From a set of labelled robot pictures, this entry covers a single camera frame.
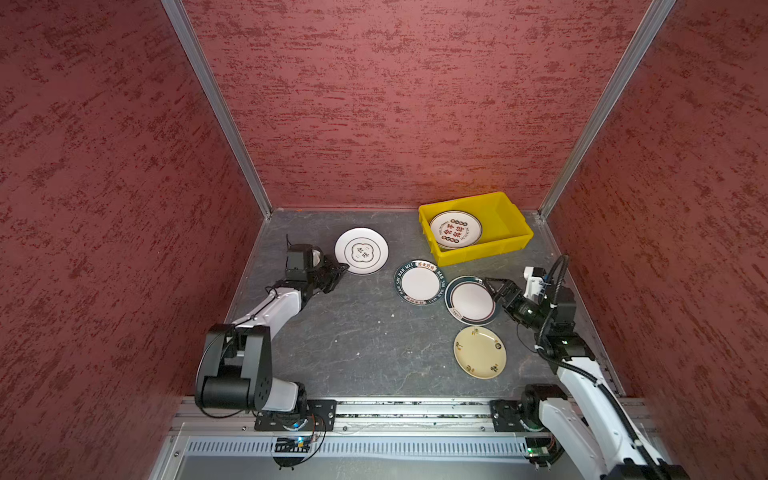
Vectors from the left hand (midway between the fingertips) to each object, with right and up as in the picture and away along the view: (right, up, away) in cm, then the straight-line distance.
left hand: (351, 269), depth 89 cm
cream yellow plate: (+38, -24, -4) cm, 46 cm away
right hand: (+38, -5, -10) cm, 40 cm away
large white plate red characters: (+36, +13, +21) cm, 44 cm away
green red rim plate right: (+38, -11, +6) cm, 40 cm away
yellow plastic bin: (+56, +14, +23) cm, 62 cm away
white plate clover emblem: (+3, +6, +5) cm, 8 cm away
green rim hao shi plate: (+22, -6, +11) cm, 25 cm away
